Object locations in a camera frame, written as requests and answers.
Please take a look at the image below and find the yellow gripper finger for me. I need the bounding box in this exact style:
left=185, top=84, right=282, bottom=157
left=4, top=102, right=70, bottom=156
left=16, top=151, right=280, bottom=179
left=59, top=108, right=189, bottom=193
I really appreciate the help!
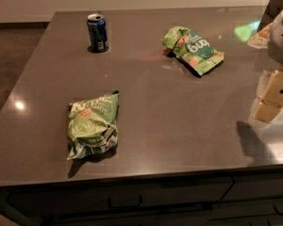
left=263, top=68, right=283, bottom=107
left=252, top=100, right=280, bottom=122

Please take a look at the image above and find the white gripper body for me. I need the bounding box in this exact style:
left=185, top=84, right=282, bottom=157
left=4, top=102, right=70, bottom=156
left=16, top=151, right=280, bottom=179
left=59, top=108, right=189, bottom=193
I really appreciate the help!
left=268, top=9, right=283, bottom=64

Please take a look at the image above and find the green rice chip bag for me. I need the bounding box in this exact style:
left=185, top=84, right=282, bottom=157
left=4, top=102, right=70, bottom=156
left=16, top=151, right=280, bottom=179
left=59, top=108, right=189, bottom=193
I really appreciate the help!
left=162, top=26, right=225, bottom=76

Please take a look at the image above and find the green kettle chips bag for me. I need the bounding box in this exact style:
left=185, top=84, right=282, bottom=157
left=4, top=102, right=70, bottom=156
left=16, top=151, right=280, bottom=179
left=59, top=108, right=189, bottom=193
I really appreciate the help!
left=67, top=90, right=119, bottom=160

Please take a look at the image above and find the blue pepsi can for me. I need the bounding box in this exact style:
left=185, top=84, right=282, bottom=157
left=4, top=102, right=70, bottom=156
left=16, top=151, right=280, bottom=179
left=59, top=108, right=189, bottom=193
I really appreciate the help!
left=87, top=13, right=108, bottom=53

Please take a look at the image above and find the dark drawer handle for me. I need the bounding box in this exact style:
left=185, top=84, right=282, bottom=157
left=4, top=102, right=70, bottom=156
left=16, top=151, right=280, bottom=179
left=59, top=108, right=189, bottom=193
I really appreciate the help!
left=108, top=196, right=142, bottom=210

